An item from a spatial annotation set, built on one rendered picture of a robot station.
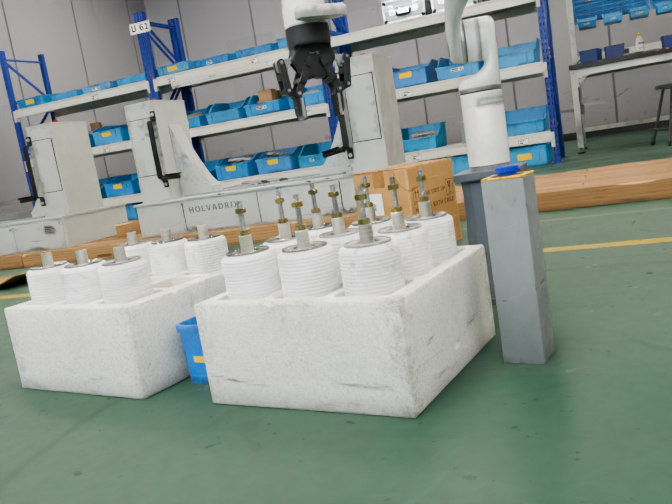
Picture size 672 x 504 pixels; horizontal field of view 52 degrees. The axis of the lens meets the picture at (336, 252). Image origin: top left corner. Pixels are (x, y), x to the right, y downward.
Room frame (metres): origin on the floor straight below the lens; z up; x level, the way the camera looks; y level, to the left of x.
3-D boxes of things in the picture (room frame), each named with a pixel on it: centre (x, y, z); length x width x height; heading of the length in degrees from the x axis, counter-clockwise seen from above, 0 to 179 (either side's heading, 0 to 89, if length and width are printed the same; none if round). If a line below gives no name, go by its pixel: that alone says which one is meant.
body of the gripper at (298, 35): (1.21, -0.01, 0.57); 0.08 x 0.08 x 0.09
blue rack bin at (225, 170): (6.74, 0.76, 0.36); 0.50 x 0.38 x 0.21; 157
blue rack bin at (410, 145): (6.03, -0.90, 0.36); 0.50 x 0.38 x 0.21; 159
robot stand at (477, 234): (1.54, -0.38, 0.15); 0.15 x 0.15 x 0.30; 67
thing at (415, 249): (1.15, -0.11, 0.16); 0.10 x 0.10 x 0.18
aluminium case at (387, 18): (5.99, -0.95, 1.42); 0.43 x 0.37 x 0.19; 154
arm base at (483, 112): (1.54, -0.38, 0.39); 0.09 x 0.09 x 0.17; 67
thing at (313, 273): (1.11, 0.05, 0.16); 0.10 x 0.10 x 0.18
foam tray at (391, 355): (1.21, -0.01, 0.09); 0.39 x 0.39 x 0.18; 58
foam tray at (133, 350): (1.49, 0.45, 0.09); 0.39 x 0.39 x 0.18; 56
